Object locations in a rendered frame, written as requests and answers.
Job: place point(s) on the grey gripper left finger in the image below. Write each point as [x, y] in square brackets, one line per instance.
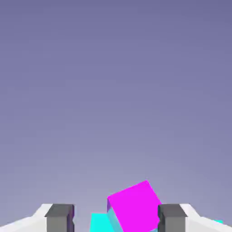
[58, 219]

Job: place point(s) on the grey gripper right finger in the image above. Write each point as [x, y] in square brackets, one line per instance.
[173, 219]

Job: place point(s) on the large cyan box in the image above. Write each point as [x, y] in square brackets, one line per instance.
[98, 223]

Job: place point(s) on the small magenta cube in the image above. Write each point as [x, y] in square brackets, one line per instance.
[135, 204]

